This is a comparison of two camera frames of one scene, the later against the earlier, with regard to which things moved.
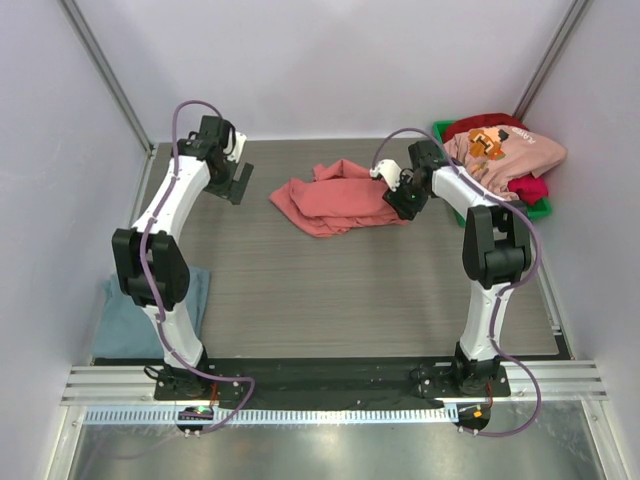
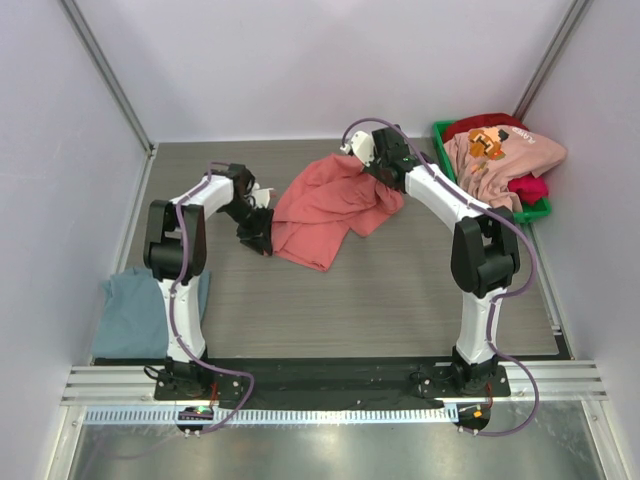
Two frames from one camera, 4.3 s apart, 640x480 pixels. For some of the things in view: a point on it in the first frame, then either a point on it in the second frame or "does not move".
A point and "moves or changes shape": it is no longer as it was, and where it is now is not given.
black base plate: [332, 379] does not move
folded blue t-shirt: [124, 329] does not move
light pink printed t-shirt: [497, 155] does not move
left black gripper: [231, 189] → [259, 236]
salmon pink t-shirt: [339, 196] moves or changes shape
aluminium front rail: [133, 386] does not move
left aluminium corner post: [110, 72] does not move
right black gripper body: [400, 203] → [379, 167]
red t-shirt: [530, 188] does not move
